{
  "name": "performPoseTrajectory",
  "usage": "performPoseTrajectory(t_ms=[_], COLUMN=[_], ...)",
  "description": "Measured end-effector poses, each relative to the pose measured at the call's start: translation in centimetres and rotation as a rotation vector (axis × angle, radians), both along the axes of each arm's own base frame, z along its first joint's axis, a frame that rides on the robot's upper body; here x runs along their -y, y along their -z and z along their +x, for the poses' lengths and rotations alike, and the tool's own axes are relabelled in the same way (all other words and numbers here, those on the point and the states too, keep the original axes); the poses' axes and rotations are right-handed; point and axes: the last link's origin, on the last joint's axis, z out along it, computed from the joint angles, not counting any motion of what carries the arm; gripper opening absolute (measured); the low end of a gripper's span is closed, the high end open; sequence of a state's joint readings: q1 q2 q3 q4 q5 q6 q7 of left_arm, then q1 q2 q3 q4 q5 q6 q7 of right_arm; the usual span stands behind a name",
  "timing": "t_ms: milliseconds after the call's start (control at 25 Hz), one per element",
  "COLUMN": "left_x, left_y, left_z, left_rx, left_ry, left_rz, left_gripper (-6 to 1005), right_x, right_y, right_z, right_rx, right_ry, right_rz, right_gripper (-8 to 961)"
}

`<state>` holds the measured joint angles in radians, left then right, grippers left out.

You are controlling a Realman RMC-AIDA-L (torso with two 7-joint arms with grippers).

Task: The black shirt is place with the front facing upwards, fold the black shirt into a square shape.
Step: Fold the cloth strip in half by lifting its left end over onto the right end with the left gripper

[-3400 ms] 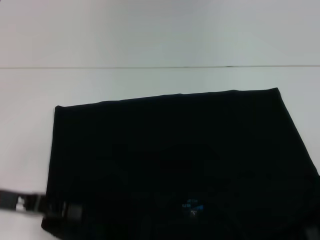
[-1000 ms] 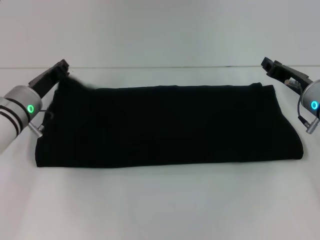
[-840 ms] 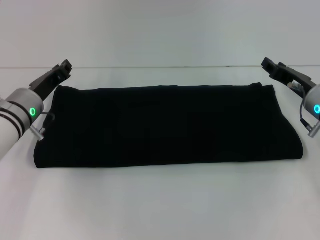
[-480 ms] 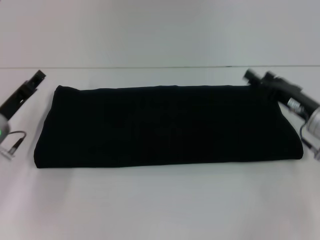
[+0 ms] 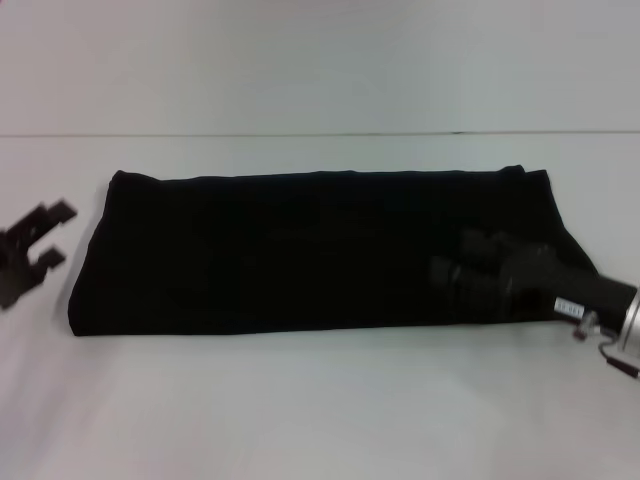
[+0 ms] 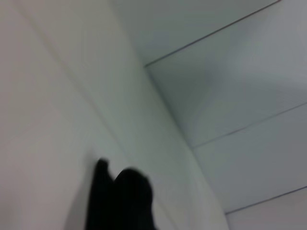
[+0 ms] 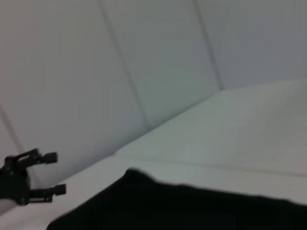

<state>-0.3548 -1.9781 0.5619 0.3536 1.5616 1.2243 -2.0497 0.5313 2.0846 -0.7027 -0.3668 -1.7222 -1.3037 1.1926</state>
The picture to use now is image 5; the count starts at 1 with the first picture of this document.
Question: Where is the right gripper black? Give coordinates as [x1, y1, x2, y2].
[428, 227, 639, 327]

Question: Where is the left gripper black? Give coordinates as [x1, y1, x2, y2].
[0, 198, 80, 312]

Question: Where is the black shirt with FREE print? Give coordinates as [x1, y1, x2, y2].
[67, 168, 601, 338]

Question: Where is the right arm silver cable plug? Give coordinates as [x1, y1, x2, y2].
[572, 309, 606, 345]

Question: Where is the right arm dark cable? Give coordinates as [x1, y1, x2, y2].
[599, 340, 640, 380]

